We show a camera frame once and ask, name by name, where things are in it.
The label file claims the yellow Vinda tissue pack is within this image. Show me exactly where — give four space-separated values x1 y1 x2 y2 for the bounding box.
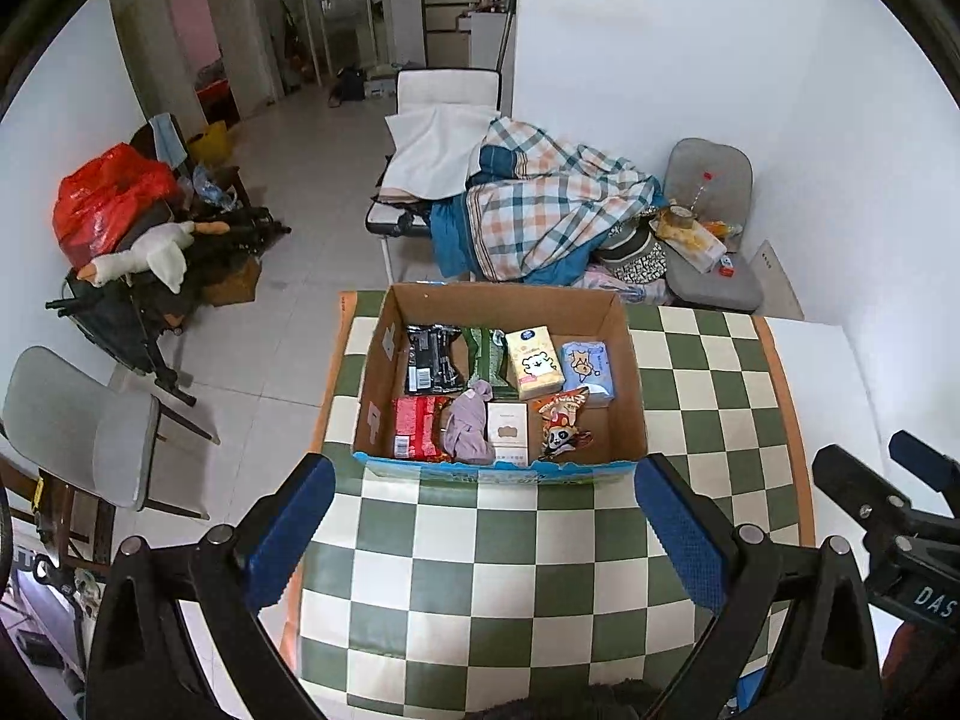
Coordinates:
506 325 565 401

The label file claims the red snack packet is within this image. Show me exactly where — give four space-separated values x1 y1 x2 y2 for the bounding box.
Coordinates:
392 395 451 463

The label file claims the dark green snack bag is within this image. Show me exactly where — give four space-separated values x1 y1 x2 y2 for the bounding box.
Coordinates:
462 327 517 401

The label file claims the orange panda plush toy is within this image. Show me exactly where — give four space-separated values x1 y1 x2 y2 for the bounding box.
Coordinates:
534 387 592 460

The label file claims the plaid blanket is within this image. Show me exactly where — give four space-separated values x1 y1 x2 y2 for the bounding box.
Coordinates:
430 117 665 286

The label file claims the white pillow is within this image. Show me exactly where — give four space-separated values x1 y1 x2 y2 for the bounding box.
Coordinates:
377 104 500 203

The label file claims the blue cartoon tissue pack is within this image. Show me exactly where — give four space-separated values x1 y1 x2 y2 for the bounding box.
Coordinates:
560 341 615 405

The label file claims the green white checkered mat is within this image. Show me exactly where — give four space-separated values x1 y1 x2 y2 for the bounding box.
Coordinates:
285 291 812 718

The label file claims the purple fuzzy cloth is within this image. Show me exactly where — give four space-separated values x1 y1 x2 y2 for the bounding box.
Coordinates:
443 379 494 465

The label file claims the red plastic bag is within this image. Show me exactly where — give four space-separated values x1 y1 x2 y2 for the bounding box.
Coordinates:
52 143 181 270

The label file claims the white goose plush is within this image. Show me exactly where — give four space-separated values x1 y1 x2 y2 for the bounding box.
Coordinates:
76 221 231 294

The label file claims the black white patterned bag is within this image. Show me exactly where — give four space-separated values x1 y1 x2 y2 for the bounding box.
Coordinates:
596 218 667 286

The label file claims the brown cardboard box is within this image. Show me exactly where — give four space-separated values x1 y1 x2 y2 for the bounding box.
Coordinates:
353 283 647 483

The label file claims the white beige box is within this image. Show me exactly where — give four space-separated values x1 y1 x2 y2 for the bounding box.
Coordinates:
487 401 530 466

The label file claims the yellow snack package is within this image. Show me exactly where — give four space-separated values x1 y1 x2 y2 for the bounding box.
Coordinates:
654 205 737 278

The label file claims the black snack bag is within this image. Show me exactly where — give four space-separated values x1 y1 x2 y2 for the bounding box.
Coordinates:
405 323 466 395

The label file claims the white folding bed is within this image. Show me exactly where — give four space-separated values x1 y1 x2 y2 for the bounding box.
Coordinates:
364 68 501 283

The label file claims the grey cushioned chair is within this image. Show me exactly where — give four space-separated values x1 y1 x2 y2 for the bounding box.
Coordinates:
664 138 763 314

